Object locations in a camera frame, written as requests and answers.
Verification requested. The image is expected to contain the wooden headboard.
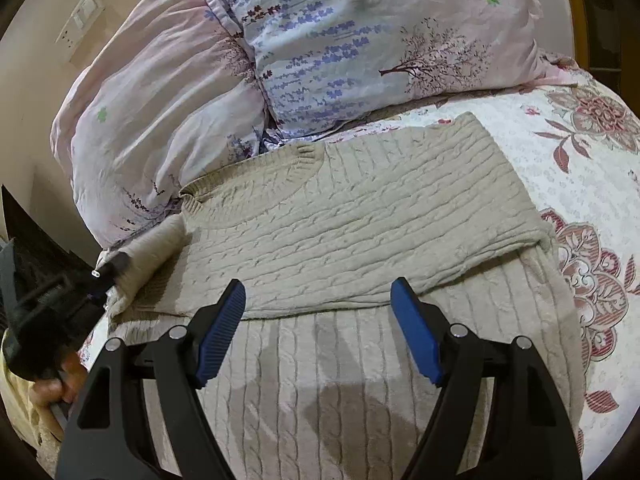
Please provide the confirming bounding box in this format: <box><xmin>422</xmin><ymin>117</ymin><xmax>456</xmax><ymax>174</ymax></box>
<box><xmin>559</xmin><ymin>0</ymin><xmax>640</xmax><ymax>72</ymax></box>

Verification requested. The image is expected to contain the beige cable knit sweater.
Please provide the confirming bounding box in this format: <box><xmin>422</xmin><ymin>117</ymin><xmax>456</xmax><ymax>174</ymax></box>
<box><xmin>102</xmin><ymin>111</ymin><xmax>586</xmax><ymax>480</ymax></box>

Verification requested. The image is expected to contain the dark wooden bedside furniture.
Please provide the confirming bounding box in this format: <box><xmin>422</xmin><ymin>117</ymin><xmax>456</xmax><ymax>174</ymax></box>
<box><xmin>0</xmin><ymin>184</ymin><xmax>101</xmax><ymax>306</ymax></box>

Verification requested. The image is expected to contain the lavender and tree print pillow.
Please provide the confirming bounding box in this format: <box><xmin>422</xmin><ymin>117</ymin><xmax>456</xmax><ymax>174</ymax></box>
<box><xmin>170</xmin><ymin>0</ymin><xmax>576</xmax><ymax>142</ymax></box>

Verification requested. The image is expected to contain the pink lavender print pillow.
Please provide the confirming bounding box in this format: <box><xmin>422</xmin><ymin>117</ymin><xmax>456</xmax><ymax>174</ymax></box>
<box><xmin>50</xmin><ymin>0</ymin><xmax>275</xmax><ymax>252</ymax></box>

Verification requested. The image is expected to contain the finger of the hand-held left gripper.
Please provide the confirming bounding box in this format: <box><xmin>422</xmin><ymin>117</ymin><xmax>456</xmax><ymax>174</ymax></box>
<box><xmin>91</xmin><ymin>251</ymin><xmax>132</xmax><ymax>283</ymax></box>

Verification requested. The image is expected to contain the white wall switch plate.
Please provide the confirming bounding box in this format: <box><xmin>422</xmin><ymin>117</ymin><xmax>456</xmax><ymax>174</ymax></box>
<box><xmin>56</xmin><ymin>0</ymin><xmax>107</xmax><ymax>64</ymax></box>

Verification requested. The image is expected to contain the yellow patterned cloth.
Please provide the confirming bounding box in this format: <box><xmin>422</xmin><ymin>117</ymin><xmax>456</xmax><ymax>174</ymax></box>
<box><xmin>0</xmin><ymin>329</ymin><xmax>66</xmax><ymax>463</ymax></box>

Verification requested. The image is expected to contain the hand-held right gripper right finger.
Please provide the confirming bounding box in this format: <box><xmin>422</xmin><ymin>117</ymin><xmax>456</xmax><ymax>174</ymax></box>
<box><xmin>390</xmin><ymin>276</ymin><xmax>583</xmax><ymax>480</ymax></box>

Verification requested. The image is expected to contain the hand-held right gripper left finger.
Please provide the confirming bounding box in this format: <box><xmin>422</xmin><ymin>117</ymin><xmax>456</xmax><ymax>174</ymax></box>
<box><xmin>54</xmin><ymin>279</ymin><xmax>247</xmax><ymax>480</ymax></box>

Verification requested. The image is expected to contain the white floral bed sheet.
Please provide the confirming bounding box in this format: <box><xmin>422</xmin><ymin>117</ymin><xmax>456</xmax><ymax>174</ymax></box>
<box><xmin>75</xmin><ymin>55</ymin><xmax>640</xmax><ymax>480</ymax></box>

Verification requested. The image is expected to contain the person's left hand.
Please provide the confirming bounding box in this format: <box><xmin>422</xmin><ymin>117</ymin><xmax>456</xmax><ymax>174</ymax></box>
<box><xmin>27</xmin><ymin>351</ymin><xmax>89</xmax><ymax>407</ymax></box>

